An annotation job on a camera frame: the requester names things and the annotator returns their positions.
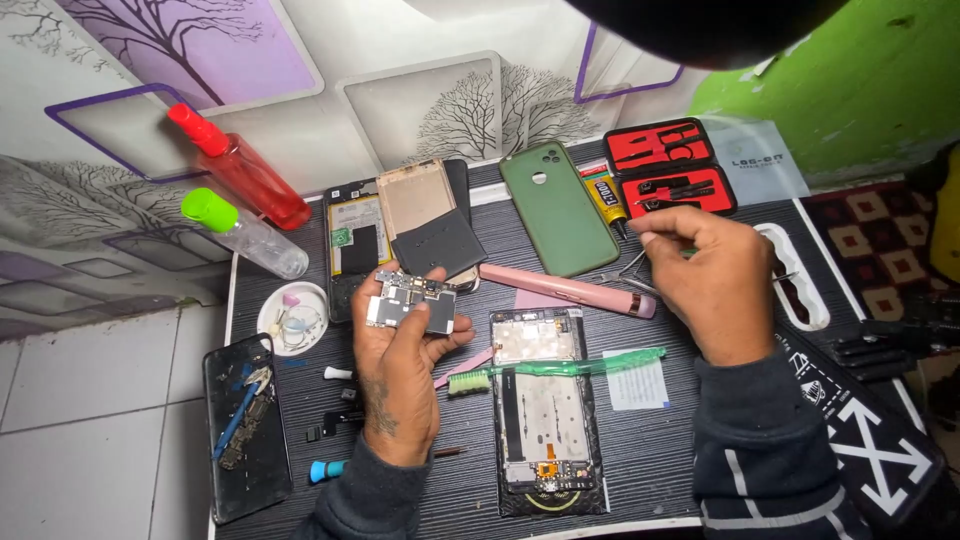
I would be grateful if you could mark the black phone frame with battery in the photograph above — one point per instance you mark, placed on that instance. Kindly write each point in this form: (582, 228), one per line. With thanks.
(352, 225)

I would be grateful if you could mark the yellow container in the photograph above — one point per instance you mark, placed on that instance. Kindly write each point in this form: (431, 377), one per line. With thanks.
(949, 225)

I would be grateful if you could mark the silver nippers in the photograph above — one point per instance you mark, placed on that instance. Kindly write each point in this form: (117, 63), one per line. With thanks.
(626, 276)

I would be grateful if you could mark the small black phone part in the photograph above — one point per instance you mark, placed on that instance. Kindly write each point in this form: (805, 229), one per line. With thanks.
(349, 394)

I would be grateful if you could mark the small charging port board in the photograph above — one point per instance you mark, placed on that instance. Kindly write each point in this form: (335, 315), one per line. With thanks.
(253, 436)

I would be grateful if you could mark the person's right hand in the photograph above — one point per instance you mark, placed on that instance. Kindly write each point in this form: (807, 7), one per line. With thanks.
(720, 292)

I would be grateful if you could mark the phone circuit board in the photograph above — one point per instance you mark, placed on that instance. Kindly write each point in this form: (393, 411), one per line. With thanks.
(386, 307)

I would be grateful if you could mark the patterned rug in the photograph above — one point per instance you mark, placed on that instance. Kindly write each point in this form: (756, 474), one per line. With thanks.
(870, 240)

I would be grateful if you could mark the white round lid dish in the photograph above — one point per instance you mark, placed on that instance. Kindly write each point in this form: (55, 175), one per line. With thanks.
(274, 319)

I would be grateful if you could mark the blue plastic pry tool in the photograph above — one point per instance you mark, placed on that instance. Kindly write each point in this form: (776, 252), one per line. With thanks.
(236, 420)

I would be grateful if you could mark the white paper card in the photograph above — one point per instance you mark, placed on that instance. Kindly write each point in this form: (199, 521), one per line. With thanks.
(637, 390)

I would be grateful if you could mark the green toothbrush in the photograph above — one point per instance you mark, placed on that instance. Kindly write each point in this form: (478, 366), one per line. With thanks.
(570, 367)

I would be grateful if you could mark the phone display frame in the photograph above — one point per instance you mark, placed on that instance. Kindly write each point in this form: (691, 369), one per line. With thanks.
(544, 420)

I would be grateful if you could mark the green phone case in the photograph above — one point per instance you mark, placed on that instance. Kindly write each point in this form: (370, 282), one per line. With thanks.
(559, 217)

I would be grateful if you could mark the pink pen-shaped tool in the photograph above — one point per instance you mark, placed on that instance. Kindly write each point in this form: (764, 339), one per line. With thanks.
(562, 288)

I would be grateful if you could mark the black folded tripod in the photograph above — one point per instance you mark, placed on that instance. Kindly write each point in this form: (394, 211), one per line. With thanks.
(885, 345)

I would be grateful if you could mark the red spray bottle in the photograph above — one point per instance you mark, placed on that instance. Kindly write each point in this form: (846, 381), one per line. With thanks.
(255, 180)

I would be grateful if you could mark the gold phone back frame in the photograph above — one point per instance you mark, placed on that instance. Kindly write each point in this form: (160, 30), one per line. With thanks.
(412, 199)

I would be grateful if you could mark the black phone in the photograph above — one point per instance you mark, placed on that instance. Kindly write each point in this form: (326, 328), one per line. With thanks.
(459, 184)

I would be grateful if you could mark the pink plastic spudger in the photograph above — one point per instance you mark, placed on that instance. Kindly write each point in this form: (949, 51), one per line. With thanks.
(465, 366)

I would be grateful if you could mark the white oval tray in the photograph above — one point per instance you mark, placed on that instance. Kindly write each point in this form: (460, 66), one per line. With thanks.
(814, 311)

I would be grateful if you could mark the black cap brim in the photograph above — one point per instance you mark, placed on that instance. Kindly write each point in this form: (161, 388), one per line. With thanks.
(705, 30)

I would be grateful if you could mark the black phone back cover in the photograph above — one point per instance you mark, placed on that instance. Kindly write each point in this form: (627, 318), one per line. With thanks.
(255, 480)

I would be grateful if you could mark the clear plastic bag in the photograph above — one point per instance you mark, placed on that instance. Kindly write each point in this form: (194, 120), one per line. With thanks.
(757, 165)

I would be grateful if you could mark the person's left hand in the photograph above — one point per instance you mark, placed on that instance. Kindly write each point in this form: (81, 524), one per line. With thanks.
(394, 397)

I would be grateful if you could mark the small pink rubber cap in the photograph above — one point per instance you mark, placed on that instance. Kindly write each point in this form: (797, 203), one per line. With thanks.
(291, 300)

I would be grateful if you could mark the red and black tool case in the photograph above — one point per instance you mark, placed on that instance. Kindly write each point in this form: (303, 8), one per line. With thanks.
(660, 150)

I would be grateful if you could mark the small white cap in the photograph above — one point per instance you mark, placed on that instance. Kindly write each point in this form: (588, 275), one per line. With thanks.
(337, 373)

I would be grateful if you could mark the yellow and black glue tube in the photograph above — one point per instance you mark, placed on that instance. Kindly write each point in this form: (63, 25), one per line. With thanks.
(604, 196)

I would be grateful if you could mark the clear bottle with green cap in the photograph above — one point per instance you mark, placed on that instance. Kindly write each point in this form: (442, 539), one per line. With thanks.
(262, 244)

